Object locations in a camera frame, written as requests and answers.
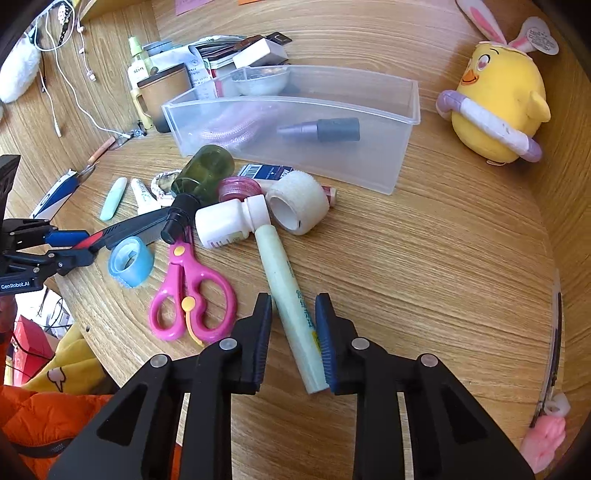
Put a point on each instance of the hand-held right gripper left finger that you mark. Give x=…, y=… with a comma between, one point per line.
x=262, y=337

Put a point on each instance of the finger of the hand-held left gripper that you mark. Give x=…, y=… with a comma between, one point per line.
x=67, y=237
x=74, y=261

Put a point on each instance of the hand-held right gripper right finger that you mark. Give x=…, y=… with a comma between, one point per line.
x=323, y=337

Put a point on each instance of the pale green tube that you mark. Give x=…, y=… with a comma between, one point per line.
x=286, y=295

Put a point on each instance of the blue tape roll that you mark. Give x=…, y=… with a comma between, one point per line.
x=134, y=261

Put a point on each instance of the black and red comb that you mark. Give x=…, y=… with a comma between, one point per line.
x=134, y=226

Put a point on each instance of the pink scissors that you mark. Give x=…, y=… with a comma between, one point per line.
x=184, y=277

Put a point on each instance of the white pill bottle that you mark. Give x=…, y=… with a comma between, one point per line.
x=221, y=224

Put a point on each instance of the white bandage roll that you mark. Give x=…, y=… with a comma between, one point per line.
x=300, y=198

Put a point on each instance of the green spray bottle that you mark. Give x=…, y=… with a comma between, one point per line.
x=203, y=173

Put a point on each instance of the clear plastic bin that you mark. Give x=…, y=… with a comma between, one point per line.
x=323, y=152

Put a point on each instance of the blue and white packet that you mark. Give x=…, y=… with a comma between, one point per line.
x=55, y=196

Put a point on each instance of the mint green small tube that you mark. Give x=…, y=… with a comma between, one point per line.
x=113, y=198

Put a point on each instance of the red box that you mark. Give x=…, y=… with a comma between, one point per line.
x=32, y=341

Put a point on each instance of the white small tube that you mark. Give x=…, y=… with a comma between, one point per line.
x=144, y=196

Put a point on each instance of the yellow printed cloth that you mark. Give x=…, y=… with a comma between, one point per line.
x=74, y=364

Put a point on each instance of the lip balm stick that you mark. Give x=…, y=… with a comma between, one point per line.
x=330, y=194

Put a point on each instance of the orange jacket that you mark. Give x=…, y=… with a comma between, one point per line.
x=55, y=415

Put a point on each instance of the pink round jar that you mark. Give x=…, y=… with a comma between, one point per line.
x=240, y=187

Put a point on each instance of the blue staple box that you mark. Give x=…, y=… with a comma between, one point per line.
x=265, y=171

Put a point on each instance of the white fluffy cloth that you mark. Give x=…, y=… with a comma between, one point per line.
x=16, y=69

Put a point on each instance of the brown cup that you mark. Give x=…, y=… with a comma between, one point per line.
x=166, y=92

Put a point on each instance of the green capped bottle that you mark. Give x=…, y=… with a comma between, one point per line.
x=137, y=64

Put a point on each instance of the purple and grey marker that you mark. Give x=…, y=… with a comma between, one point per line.
x=323, y=130

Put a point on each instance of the black pen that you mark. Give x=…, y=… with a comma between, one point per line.
x=554, y=350

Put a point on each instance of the pile of cards and booklets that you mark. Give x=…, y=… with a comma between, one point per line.
x=217, y=50

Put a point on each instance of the pink pig toy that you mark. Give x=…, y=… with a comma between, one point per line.
x=547, y=438

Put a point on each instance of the clear glass bowl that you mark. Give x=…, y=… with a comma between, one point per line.
x=261, y=81

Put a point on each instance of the pink sticky note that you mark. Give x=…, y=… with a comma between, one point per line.
x=194, y=4

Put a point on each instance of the white box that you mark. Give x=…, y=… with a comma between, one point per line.
x=258, y=51

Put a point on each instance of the yellow chick plush toy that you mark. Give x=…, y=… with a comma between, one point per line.
x=501, y=92

